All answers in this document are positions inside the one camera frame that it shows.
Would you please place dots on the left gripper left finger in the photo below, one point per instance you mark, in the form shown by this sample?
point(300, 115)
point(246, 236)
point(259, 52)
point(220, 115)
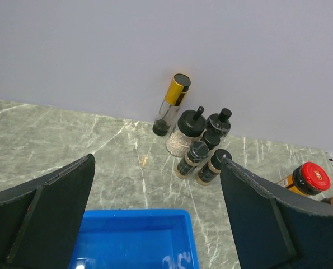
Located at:
point(40, 219)

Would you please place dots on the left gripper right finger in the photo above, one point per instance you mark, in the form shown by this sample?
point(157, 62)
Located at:
point(273, 227)

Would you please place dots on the blue divided plastic bin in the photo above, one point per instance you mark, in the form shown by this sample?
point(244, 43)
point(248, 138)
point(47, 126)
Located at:
point(143, 238)

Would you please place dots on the knob lid jar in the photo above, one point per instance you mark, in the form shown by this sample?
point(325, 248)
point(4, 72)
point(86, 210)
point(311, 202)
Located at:
point(188, 129)
point(219, 122)

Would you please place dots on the small spice jar right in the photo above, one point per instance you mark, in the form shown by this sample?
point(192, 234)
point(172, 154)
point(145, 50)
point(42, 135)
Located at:
point(212, 168)

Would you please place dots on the small spice jar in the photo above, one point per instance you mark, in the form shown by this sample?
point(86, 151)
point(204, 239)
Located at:
point(196, 153)
point(211, 139)
point(212, 168)

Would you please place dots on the small spice jar left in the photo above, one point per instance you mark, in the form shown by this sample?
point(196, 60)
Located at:
point(196, 153)

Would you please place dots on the small spice jar back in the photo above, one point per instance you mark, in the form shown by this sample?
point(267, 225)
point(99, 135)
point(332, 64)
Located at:
point(211, 139)

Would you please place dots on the tall yellow black grinder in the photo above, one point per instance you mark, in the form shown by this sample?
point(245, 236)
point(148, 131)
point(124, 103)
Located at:
point(170, 106)

